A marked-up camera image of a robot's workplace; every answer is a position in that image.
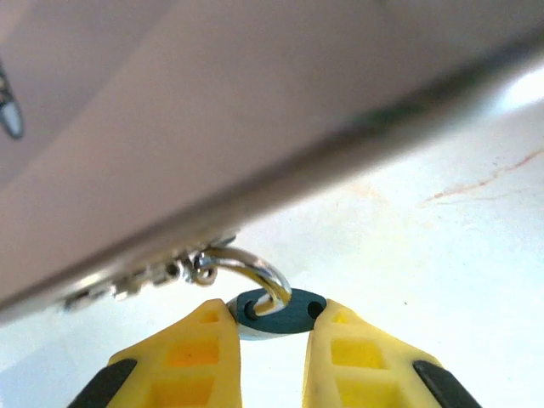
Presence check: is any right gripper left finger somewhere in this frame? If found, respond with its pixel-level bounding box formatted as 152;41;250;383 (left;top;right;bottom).
67;297;243;408

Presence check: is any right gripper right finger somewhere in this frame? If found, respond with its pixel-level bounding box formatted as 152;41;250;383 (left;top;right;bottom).
300;297;484;408

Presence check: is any blue padlock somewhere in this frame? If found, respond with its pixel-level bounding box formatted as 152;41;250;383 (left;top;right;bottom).
193;246;329;343

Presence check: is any pink cartoon couple box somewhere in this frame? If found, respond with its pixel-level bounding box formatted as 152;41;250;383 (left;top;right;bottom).
0;0;544;325

